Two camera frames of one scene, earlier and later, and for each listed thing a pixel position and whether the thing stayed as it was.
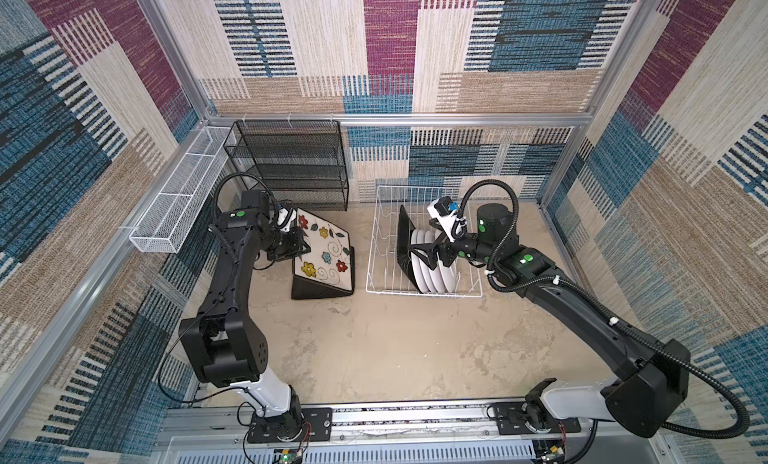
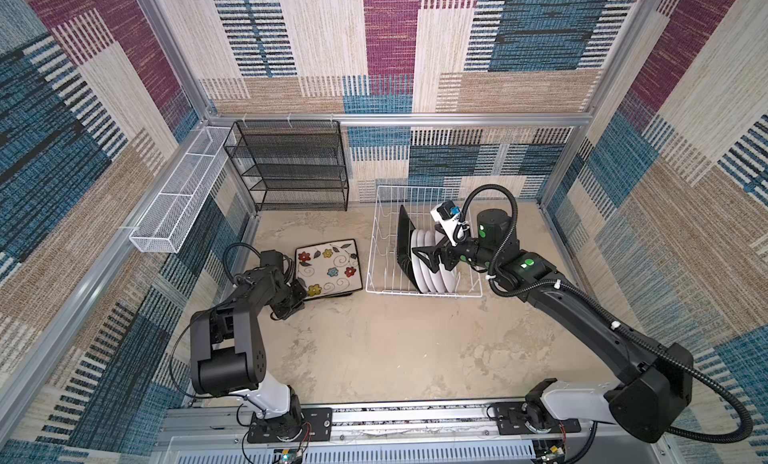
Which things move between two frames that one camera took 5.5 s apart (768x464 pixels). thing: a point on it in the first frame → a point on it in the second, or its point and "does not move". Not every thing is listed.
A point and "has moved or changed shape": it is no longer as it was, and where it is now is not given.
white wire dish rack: [385, 274] does not move
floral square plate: [329, 260] has moved or changed shape
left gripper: [295, 248] → [299, 294]
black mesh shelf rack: [302, 161] does not move
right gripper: [429, 250] does not move
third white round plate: [448, 274] does not move
